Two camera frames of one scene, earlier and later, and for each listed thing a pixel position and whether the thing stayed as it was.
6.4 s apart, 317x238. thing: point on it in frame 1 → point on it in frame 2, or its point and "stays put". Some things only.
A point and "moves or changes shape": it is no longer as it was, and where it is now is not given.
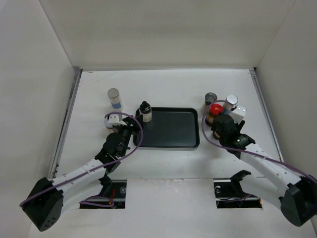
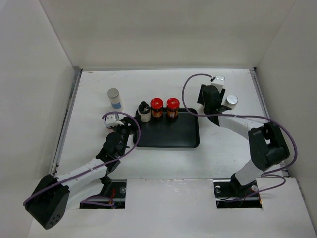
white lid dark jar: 107,124 stays put
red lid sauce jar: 215,109 moves or changes shape
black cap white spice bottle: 145,110 stays put
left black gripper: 132,125 stays put
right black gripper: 239,126 → 200,98
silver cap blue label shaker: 113,94 stays put
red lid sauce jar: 216,135 → 156,105
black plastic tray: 170,128 stays put
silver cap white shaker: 231,100 stays put
